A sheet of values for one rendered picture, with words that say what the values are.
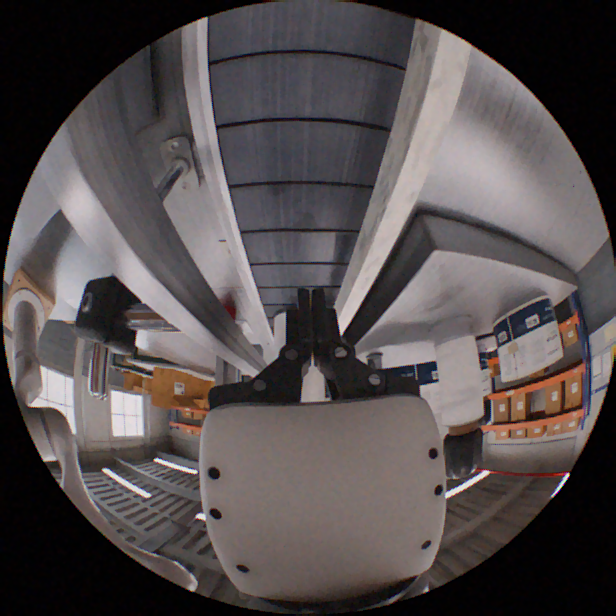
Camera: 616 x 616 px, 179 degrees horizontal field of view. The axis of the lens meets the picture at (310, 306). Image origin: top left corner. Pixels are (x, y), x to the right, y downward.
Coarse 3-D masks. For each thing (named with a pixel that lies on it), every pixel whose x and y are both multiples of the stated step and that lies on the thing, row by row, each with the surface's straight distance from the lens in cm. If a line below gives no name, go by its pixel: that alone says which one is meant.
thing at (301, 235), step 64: (320, 0) 11; (256, 64) 10; (320, 64) 10; (384, 64) 11; (256, 128) 11; (320, 128) 11; (256, 192) 13; (320, 192) 13; (256, 256) 17; (320, 256) 17
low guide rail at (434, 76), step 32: (416, 32) 10; (448, 32) 8; (416, 64) 9; (448, 64) 8; (416, 96) 8; (448, 96) 8; (416, 128) 8; (384, 160) 10; (416, 160) 8; (384, 192) 10; (416, 192) 9; (384, 224) 10; (352, 256) 14; (384, 256) 12; (352, 288) 15
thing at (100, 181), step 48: (96, 96) 4; (96, 144) 4; (96, 192) 4; (144, 192) 4; (96, 240) 4; (144, 240) 4; (144, 288) 5; (192, 288) 6; (192, 336) 8; (240, 336) 11
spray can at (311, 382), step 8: (280, 312) 25; (280, 320) 25; (280, 328) 25; (280, 336) 24; (280, 344) 24; (312, 352) 24; (312, 360) 24; (312, 368) 24; (304, 376) 23; (312, 376) 24; (304, 384) 23; (312, 384) 23; (304, 392) 23; (312, 392) 23; (304, 400) 23; (312, 400) 23; (320, 400) 25
